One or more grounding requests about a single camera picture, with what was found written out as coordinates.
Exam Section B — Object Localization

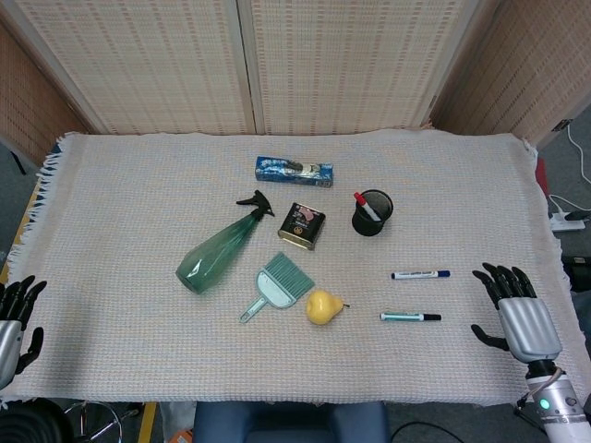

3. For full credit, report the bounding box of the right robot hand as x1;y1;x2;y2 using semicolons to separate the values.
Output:
470;261;563;364

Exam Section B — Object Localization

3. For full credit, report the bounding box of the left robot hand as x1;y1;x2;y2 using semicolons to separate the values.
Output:
0;275;48;391

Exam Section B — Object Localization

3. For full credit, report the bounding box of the blue-capped white marker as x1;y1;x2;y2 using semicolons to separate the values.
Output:
391;269;452;281

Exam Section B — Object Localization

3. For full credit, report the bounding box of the teal marker with black cap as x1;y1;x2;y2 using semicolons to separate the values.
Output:
379;312;442;323

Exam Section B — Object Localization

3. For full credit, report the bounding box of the black mesh pen holder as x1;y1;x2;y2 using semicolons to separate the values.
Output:
351;187;394;237

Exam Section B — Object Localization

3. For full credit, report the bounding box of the white power strip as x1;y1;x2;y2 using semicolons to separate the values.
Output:
549;210;586;232

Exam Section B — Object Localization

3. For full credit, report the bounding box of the black ribbed round object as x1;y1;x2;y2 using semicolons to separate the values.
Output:
0;399;75;443

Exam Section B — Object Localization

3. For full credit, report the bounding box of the white woven tablecloth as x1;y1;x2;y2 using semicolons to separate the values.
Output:
0;128;584;410

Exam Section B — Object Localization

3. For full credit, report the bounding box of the chrome stool base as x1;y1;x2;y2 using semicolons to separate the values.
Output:
64;400;144;443

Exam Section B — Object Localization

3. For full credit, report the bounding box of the red-capped marker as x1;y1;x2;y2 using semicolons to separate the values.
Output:
353;191;380;222

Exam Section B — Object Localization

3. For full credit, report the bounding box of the yellow pear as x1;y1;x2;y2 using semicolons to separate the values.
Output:
306;289;351;327

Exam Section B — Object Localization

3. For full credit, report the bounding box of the woven bamboo screen panel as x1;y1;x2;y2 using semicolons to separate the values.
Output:
237;0;505;136
0;18;90;167
433;0;591;147
0;0;258;136

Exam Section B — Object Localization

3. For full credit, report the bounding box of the green spray bottle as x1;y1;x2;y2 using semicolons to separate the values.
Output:
175;189;276;295

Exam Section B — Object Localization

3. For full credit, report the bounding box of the teal mini brush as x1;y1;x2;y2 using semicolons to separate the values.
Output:
263;251;316;296

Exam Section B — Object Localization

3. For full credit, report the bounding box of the black and gold tin can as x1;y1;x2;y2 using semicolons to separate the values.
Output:
277;201;327;252

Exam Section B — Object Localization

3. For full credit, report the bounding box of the teal mini dustpan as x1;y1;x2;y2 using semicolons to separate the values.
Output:
238;269;298;324

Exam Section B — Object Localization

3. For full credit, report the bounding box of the blue cardboard box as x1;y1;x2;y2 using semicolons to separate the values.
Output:
255;155;334;188

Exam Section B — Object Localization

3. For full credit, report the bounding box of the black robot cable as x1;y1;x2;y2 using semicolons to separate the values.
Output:
387;420;463;443

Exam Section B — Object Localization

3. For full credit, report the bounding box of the white power cable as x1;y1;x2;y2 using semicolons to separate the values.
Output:
565;119;591;186

